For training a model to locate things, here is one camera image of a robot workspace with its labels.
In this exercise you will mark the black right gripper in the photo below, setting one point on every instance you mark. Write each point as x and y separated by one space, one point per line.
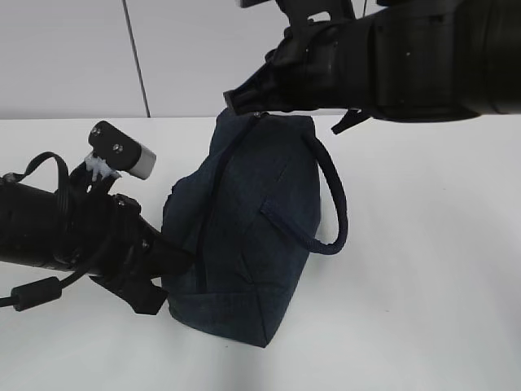
326 60

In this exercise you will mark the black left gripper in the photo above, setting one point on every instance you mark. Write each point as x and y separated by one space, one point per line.
116 247

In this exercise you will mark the dark blue lunch bag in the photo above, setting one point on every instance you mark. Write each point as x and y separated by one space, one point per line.
265 198

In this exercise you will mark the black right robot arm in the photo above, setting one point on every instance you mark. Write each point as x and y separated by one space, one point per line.
410 62

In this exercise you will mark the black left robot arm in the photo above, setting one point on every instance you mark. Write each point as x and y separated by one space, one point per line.
34 232

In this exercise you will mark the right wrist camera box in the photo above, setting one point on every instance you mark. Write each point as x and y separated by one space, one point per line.
250 3

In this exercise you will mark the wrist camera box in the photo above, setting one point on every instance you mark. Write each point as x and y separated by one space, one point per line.
120 152
250 3

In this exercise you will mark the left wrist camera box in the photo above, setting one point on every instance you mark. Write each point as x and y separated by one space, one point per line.
120 152

